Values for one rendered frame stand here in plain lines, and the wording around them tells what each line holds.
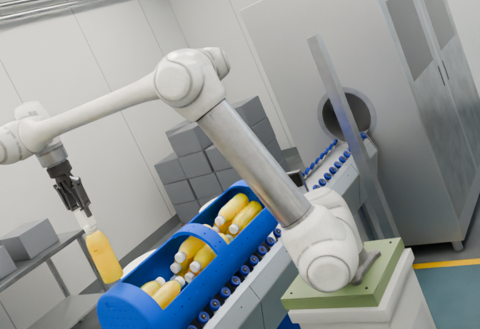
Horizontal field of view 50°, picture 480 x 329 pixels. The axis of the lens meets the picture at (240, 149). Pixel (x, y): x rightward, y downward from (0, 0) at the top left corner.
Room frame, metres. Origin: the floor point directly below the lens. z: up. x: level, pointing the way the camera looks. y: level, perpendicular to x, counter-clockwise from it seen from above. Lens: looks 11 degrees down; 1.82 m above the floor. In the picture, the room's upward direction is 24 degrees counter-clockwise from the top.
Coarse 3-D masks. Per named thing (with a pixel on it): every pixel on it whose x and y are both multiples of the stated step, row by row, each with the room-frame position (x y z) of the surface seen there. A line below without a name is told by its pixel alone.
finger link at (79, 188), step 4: (80, 180) 1.61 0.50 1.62; (76, 184) 1.60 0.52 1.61; (80, 184) 1.61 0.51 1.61; (76, 188) 1.60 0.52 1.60; (80, 188) 1.61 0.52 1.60; (76, 192) 1.61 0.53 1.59; (80, 192) 1.61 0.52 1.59; (84, 192) 1.62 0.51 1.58; (80, 196) 1.60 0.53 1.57; (84, 196) 1.61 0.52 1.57; (80, 200) 1.61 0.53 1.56; (84, 200) 1.61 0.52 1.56; (88, 200) 1.62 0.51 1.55; (84, 204) 1.60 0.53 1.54; (88, 204) 1.61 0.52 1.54
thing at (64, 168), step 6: (66, 162) 1.63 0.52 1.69; (48, 168) 1.62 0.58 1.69; (54, 168) 1.61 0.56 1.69; (60, 168) 1.61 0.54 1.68; (66, 168) 1.62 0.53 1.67; (54, 174) 1.61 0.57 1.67; (60, 174) 1.61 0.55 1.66; (66, 174) 1.62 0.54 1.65; (60, 180) 1.64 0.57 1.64; (66, 180) 1.62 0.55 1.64; (72, 186) 1.63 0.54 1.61
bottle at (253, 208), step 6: (252, 204) 2.18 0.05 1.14; (258, 204) 2.19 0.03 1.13; (246, 210) 2.14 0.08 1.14; (252, 210) 2.15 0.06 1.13; (258, 210) 2.17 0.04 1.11; (240, 216) 2.10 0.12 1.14; (246, 216) 2.10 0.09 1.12; (252, 216) 2.13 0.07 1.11; (234, 222) 2.08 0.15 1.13; (240, 222) 2.07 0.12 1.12; (246, 222) 2.09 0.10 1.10; (240, 228) 2.07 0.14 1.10
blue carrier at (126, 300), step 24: (240, 192) 2.30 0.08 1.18; (216, 216) 2.28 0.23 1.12; (264, 216) 2.10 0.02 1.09; (168, 240) 1.94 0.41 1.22; (216, 240) 1.87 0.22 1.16; (240, 240) 1.94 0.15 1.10; (264, 240) 2.14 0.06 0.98; (144, 264) 1.85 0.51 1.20; (168, 264) 1.99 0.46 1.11; (216, 264) 1.81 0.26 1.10; (240, 264) 1.94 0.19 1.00; (120, 288) 1.62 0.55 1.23; (192, 288) 1.69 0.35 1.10; (216, 288) 1.80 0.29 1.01; (120, 312) 1.60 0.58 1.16; (144, 312) 1.54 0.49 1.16; (168, 312) 1.58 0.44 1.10; (192, 312) 1.67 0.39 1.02
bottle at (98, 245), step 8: (88, 232) 1.64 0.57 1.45; (96, 232) 1.64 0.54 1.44; (88, 240) 1.63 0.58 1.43; (96, 240) 1.62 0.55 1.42; (104, 240) 1.63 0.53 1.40; (88, 248) 1.63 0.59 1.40; (96, 248) 1.61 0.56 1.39; (104, 248) 1.62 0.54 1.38; (96, 256) 1.62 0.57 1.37; (104, 256) 1.62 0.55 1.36; (112, 256) 1.63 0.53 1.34; (96, 264) 1.62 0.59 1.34; (104, 264) 1.61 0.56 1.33; (112, 264) 1.62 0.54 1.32; (104, 272) 1.61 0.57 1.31; (112, 272) 1.62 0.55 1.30; (120, 272) 1.63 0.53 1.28; (104, 280) 1.62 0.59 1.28; (112, 280) 1.61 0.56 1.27
